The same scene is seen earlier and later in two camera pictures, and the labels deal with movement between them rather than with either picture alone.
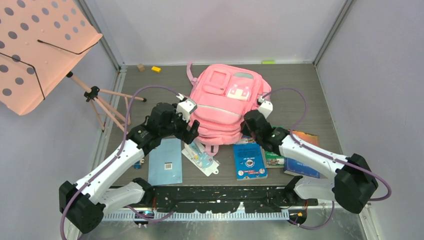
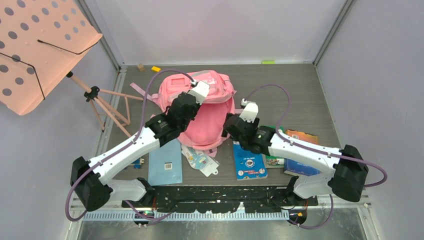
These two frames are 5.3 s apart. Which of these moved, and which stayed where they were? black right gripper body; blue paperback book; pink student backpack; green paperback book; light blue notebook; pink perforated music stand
Moved: black right gripper body; pink student backpack
Stayed: blue paperback book; pink perforated music stand; green paperback book; light blue notebook
